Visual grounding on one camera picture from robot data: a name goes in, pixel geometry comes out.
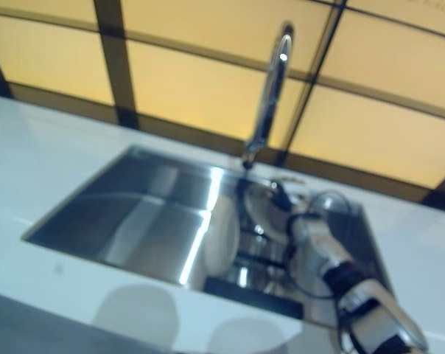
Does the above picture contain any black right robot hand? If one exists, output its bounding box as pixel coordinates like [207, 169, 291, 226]
[268, 178, 311, 229]

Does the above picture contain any cream plate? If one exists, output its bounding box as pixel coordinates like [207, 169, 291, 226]
[203, 193, 241, 277]
[243, 184, 301, 245]

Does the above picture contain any chrome gooseneck faucet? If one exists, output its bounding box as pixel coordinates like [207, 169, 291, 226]
[242, 21, 295, 171]

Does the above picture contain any black dish drying rack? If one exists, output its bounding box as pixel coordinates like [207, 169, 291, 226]
[203, 176, 305, 321]

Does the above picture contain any stainless steel sink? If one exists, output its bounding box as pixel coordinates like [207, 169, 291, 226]
[21, 145, 396, 322]

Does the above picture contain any dark lattice wall frame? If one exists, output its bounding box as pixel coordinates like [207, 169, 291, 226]
[0, 0, 445, 211]

